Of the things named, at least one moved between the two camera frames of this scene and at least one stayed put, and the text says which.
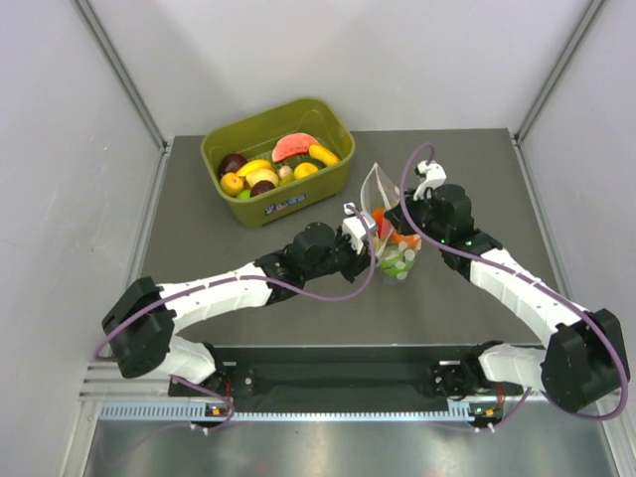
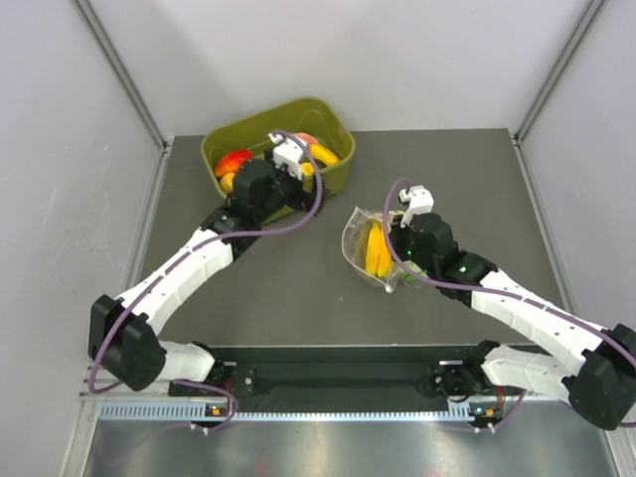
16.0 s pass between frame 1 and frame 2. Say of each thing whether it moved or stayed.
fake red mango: moved
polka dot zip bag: moved
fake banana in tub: stayed
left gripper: moved
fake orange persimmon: stayed
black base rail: stayed
